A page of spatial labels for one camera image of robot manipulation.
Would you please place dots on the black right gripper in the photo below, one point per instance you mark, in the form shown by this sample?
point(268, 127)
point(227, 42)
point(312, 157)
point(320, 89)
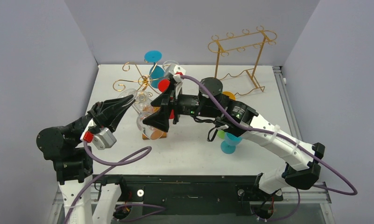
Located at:
point(173, 108)

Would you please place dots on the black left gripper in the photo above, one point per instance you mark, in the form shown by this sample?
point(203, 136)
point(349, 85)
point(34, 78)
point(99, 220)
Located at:
point(108, 112)

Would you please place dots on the patterned clear glass goblet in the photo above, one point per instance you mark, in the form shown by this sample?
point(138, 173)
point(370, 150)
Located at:
point(143, 102)

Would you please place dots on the red plastic goblet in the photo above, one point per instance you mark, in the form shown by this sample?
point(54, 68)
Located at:
point(162, 86)

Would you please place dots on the gold spiral rack wooden base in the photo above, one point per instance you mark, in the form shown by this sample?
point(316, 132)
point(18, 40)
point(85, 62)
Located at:
point(142, 83)

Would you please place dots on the blue plastic goblet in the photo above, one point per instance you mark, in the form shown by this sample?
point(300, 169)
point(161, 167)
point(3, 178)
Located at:
point(230, 142)
point(156, 73)

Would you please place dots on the small clear wine glass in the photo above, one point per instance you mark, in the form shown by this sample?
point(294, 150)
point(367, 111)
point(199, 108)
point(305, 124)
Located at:
point(148, 132)

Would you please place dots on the clear champagne flute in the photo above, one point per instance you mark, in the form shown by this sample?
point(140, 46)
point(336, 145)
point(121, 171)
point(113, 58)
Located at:
point(169, 67)

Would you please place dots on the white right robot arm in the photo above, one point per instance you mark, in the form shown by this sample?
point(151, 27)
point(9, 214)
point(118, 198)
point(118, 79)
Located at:
point(211, 105)

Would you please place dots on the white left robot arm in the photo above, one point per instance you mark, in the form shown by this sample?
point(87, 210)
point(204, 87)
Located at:
point(73, 166)

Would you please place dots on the green plastic goblet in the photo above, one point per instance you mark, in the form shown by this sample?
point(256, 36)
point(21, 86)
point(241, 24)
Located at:
point(221, 134)

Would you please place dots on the orange plastic goblet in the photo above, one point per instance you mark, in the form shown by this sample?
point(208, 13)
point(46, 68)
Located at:
point(229, 94)

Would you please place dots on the blue plastic goblet front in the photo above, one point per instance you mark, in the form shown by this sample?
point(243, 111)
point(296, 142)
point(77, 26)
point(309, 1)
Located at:
point(230, 142)

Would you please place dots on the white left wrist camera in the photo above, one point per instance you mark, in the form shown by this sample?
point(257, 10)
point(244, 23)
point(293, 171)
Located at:
point(101, 137)

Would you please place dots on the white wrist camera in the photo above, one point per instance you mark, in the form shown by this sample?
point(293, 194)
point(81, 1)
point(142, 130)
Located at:
point(101, 137)
point(180, 71)

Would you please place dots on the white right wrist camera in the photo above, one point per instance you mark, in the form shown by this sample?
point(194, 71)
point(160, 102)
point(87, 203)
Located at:
point(180, 71)

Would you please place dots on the gold rectangular wire glass rack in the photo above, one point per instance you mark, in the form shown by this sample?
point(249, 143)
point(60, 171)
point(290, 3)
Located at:
point(238, 55)

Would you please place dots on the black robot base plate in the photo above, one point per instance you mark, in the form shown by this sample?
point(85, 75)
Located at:
point(190, 195)

